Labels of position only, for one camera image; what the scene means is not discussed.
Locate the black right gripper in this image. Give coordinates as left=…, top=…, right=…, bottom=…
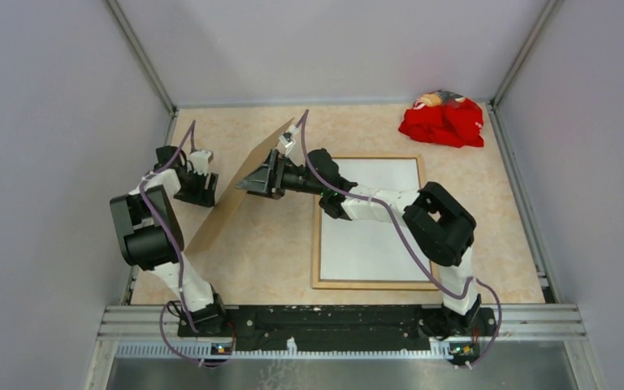
left=236, top=150, right=325, bottom=202

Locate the brown frame backing board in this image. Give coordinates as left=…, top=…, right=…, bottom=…
left=185, top=118, right=294, bottom=254

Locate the wooden picture frame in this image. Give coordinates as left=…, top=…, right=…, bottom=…
left=311, top=154, right=442, bottom=292

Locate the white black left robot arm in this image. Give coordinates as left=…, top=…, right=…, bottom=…
left=110, top=146, right=228, bottom=336

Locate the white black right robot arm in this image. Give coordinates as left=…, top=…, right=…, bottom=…
left=236, top=149, right=491, bottom=340

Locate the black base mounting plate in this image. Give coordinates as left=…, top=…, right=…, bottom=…
left=177, top=305, right=496, bottom=353

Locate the left controller board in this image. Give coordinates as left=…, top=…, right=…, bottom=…
left=210, top=343, right=232, bottom=356

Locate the controller board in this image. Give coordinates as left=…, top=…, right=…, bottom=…
left=449, top=344, right=480, bottom=358
left=210, top=343, right=232, bottom=356

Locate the red crumpled cloth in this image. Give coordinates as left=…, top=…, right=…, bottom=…
left=398, top=89, right=484, bottom=148

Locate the right controller board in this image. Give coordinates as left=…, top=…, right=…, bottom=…
left=449, top=344, right=480, bottom=358

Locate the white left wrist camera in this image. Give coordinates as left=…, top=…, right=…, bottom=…
left=187, top=149, right=214, bottom=176

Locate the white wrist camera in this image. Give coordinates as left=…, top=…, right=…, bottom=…
left=279, top=126, right=299, bottom=157
left=187, top=149, right=214, bottom=176

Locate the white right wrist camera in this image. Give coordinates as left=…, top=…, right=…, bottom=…
left=279, top=126, right=299, bottom=157

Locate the aluminium front rail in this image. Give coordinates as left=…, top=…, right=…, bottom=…
left=96, top=304, right=587, bottom=340

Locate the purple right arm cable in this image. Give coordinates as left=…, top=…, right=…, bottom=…
left=298, top=110, right=502, bottom=369

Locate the white toothed cable duct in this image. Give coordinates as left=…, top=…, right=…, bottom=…
left=115, top=338, right=452, bottom=360

